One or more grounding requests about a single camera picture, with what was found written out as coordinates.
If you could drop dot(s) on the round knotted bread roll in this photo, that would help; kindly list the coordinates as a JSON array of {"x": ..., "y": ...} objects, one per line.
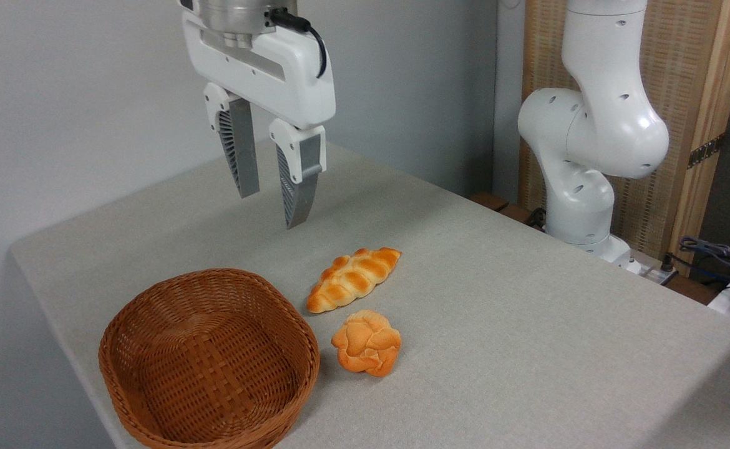
[{"x": 368, "y": 343}]

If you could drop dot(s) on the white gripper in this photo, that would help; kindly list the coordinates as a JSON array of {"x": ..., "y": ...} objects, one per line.
[{"x": 277, "y": 72}]

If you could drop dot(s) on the black metal hinge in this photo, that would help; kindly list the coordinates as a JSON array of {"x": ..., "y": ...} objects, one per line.
[{"x": 705, "y": 151}]

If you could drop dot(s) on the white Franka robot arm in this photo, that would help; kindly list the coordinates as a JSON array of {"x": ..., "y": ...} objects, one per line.
[{"x": 602, "y": 118}]

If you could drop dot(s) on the black plug at robot base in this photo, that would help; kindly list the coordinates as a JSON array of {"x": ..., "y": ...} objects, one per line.
[{"x": 668, "y": 263}]

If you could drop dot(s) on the grey tablecloth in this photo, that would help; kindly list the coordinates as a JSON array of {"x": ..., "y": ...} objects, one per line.
[{"x": 527, "y": 362}]

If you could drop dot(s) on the wood framed rattan screen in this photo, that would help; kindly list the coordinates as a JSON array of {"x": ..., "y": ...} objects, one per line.
[{"x": 683, "y": 62}]

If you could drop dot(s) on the long braided bread loaf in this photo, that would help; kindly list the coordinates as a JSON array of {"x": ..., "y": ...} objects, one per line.
[{"x": 352, "y": 277}]

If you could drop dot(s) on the brown wicker basket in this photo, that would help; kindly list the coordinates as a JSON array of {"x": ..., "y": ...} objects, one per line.
[{"x": 203, "y": 355}]

